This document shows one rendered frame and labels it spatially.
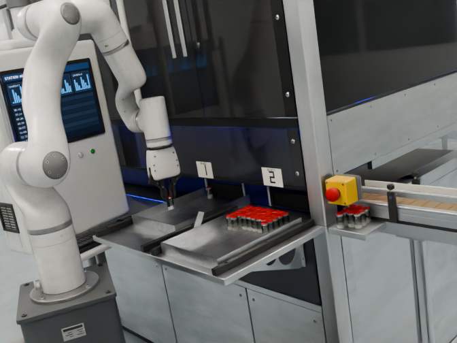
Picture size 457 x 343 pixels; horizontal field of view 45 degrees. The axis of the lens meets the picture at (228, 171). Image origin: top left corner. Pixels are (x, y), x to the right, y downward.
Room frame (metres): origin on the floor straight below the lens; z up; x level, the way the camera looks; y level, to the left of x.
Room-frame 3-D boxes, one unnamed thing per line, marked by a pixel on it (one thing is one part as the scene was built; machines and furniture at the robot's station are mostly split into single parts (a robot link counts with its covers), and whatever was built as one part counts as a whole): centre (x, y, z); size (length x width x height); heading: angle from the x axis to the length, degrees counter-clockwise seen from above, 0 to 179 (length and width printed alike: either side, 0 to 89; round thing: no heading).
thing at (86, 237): (2.01, 0.53, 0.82); 0.40 x 0.14 x 0.02; 138
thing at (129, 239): (1.71, 0.10, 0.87); 0.70 x 0.48 x 0.02; 40
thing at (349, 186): (1.51, -0.32, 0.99); 0.08 x 0.07 x 0.07; 130
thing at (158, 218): (1.88, 0.15, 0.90); 0.34 x 0.26 x 0.04; 130
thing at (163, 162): (1.75, 0.21, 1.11); 0.10 x 0.08 x 0.11; 121
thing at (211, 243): (1.55, 0.02, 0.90); 0.34 x 0.26 x 0.04; 130
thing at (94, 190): (2.18, 0.68, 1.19); 0.50 x 0.19 x 0.78; 138
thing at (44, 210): (1.46, 0.53, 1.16); 0.19 x 0.12 x 0.24; 47
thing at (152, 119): (1.76, 0.21, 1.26); 0.09 x 0.08 x 0.13; 52
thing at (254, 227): (1.60, -0.05, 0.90); 0.18 x 0.02 x 0.05; 40
